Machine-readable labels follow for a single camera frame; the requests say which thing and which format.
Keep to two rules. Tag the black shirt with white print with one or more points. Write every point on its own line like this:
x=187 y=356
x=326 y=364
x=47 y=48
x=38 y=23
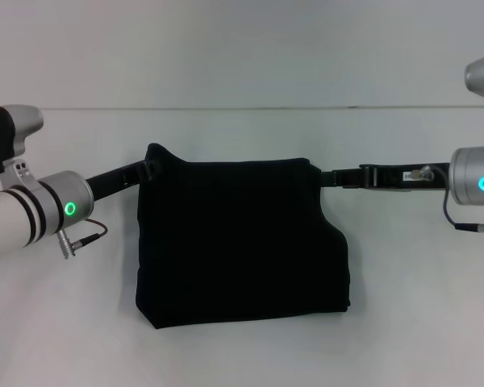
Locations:
x=242 y=242

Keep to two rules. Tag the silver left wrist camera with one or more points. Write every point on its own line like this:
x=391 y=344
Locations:
x=8 y=133

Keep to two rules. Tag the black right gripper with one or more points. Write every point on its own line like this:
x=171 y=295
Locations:
x=399 y=177

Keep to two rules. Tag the silver left camera mount bracket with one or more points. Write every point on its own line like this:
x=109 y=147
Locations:
x=18 y=171

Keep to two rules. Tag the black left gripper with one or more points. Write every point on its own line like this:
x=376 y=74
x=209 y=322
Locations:
x=113 y=179

